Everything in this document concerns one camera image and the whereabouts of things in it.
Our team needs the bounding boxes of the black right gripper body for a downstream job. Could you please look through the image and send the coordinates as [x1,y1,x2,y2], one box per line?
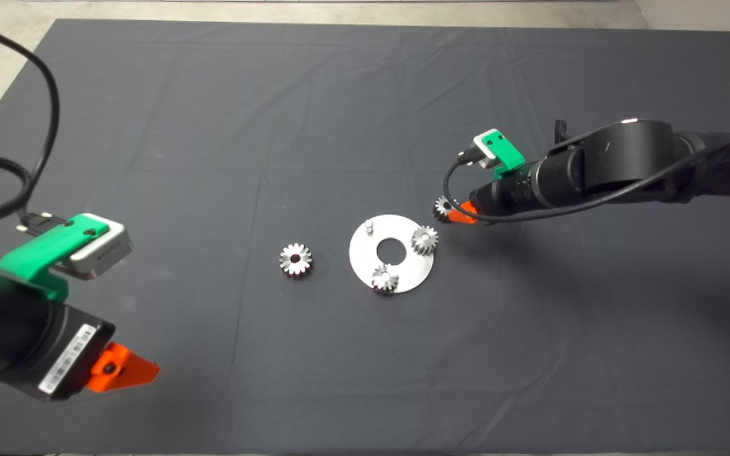
[470,174,527,219]

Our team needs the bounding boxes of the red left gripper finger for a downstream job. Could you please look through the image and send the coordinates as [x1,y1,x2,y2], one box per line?
[85,342,161,393]

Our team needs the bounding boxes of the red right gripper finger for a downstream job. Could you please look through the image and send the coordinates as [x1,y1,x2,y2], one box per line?
[446,200,486,225]

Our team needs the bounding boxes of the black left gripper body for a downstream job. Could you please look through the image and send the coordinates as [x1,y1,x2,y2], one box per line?
[0,303,115,401]

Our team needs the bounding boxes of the small steel gear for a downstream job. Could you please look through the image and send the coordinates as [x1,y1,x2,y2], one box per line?
[371,265,400,295]
[433,195,462,224]
[411,225,439,256]

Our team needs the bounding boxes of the larger steel gear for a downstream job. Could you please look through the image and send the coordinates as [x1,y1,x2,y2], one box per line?
[279,243,313,277]

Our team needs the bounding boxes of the round metal plate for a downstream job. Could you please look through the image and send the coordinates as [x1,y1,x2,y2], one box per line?
[348,214,436,295]

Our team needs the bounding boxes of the dark grey table cloth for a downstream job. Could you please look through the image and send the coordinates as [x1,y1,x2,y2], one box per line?
[0,18,730,454]

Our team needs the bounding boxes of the green right camera mount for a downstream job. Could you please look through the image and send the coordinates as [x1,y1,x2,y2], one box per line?
[484,129,526,181]

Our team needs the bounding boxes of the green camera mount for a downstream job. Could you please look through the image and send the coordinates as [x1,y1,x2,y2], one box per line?
[484,129,526,181]
[0,213,109,301]

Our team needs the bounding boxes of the silver right camera box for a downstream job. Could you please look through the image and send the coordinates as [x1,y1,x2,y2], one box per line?
[470,130,499,169]

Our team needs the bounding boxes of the silver camera box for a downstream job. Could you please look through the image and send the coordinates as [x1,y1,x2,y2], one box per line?
[67,215,132,281]
[470,130,499,169]

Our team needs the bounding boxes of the green left camera mount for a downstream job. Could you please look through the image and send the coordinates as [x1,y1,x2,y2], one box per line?
[0,213,109,301]

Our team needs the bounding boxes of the silver left camera box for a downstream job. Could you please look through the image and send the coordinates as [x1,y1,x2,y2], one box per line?
[67,215,132,281]

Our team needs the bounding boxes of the thin black left camera cable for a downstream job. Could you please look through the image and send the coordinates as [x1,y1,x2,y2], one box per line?
[0,18,61,232]

